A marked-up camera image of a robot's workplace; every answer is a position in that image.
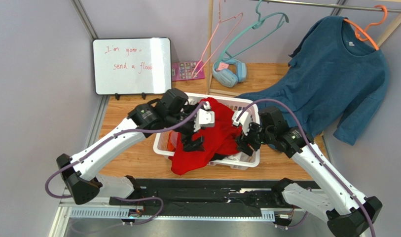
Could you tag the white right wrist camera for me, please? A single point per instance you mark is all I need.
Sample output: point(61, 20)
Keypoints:
point(243, 120)

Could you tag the white garment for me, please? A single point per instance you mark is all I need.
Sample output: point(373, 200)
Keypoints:
point(239, 157)

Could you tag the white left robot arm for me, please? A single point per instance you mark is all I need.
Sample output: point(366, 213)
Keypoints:
point(172, 112)

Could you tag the white whiteboard with red writing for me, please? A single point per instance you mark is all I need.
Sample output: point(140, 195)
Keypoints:
point(132, 66)

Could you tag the teal plastic hanger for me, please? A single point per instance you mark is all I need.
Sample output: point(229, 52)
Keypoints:
point(279, 18)

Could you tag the black garment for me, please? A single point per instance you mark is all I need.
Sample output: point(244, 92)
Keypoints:
point(217, 156)

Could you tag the orange pink garment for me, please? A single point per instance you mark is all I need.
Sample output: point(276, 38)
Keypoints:
point(174, 141)

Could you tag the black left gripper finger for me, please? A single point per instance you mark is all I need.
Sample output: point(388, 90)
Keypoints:
point(197, 144)
point(187, 144)

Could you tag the aluminium corner profile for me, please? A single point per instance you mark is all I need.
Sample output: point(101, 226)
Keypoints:
point(85, 19)

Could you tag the pink cube power adapter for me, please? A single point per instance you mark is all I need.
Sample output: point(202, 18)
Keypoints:
point(222, 66)

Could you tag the red t shirt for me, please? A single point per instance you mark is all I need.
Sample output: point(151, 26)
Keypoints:
point(218, 139)

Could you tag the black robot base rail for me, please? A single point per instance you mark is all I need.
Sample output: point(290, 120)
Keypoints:
point(204, 198)

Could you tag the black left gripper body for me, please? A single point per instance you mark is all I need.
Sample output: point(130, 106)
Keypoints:
point(187, 129)

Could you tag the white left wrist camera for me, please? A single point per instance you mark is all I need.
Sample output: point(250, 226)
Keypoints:
point(204, 117)

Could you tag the white plastic laundry basket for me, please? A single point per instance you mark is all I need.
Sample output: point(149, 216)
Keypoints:
point(235, 104)

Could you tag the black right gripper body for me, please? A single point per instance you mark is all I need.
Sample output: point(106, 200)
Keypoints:
point(247, 141)

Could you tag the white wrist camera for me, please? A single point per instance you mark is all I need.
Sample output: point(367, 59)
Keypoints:
point(243, 120)
point(204, 117)

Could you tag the blue long sleeve shirt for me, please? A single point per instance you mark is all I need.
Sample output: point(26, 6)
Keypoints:
point(332, 77)

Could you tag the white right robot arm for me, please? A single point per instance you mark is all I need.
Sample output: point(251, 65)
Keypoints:
point(346, 211)

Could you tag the orange hanger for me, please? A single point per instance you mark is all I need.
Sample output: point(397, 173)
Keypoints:
point(362, 34)

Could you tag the light blue headphones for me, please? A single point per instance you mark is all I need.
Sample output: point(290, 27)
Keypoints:
point(228, 78)

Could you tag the metal clothes rail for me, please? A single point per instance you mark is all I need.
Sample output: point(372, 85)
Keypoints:
point(334, 6)

